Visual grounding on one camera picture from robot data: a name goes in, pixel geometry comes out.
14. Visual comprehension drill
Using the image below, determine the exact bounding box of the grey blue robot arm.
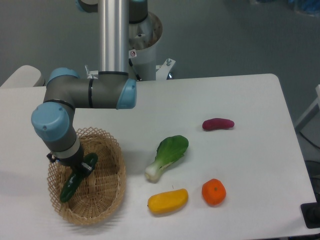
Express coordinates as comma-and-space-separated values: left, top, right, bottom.
31, 0, 148, 177

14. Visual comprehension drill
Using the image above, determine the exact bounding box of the white chair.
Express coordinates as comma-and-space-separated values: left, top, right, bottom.
0, 65, 46, 89

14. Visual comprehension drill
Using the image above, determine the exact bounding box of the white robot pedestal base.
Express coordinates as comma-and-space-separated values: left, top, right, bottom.
84, 11, 177, 82

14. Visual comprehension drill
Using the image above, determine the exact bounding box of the blue object top right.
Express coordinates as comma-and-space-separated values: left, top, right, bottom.
287, 0, 320, 17

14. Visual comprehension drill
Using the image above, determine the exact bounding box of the white furniture frame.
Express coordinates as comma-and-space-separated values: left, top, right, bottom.
294, 84, 320, 133

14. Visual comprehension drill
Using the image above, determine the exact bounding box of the dark green cucumber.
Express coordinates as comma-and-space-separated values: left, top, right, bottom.
60, 152, 99, 203

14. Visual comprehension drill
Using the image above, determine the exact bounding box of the purple sweet potato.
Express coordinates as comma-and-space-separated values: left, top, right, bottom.
202, 118, 235, 131

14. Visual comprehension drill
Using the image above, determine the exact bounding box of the yellow mango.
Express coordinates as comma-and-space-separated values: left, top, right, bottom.
147, 188, 189, 215

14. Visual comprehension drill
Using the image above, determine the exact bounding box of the black device at table edge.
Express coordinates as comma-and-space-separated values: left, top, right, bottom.
300, 202, 320, 229

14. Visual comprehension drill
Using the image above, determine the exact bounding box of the green bok choy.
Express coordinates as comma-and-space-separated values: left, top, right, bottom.
144, 135, 189, 183

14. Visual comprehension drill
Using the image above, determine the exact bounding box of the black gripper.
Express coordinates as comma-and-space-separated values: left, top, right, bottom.
46, 145, 96, 178

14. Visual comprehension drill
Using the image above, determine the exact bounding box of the orange tangerine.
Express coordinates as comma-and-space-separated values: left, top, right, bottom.
201, 178, 227, 206

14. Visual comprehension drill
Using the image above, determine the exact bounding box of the woven wicker basket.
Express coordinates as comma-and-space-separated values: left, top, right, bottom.
47, 127, 126, 225

